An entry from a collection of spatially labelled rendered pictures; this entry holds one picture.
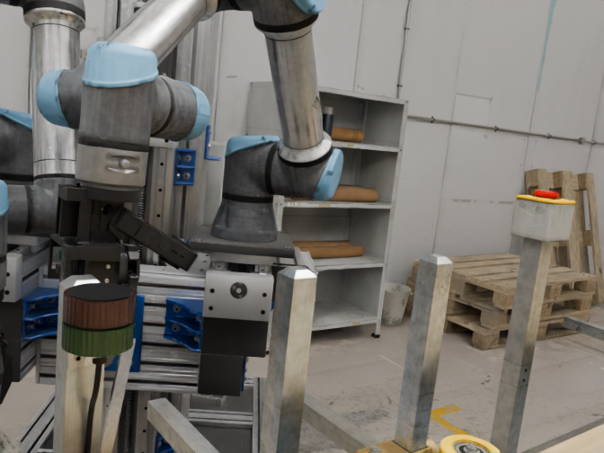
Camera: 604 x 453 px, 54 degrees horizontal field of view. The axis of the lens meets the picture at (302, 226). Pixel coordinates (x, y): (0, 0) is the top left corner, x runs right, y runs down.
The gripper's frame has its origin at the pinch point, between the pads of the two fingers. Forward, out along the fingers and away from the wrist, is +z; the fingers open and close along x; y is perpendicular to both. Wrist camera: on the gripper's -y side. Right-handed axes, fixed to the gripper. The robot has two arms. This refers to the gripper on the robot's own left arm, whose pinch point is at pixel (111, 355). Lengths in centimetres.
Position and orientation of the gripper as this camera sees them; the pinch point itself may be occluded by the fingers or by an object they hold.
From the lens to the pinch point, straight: 74.7
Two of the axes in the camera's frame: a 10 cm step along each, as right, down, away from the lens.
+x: 5.9, 1.8, -7.9
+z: -1.3, 9.8, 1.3
